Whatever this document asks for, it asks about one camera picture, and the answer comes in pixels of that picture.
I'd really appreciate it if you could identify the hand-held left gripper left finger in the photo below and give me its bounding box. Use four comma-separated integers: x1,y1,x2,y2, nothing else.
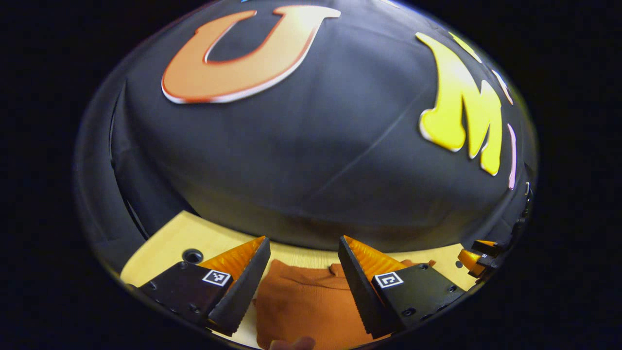
138,236,271,337

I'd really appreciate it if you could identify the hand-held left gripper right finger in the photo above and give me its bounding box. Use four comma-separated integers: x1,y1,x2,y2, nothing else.
338,235,467,340

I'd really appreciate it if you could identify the rust orange button shirt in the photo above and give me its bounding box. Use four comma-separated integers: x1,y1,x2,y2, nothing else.
253,259,436,350

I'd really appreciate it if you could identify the black backdrop cloth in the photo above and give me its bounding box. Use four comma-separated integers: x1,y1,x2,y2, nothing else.
75,0,537,273

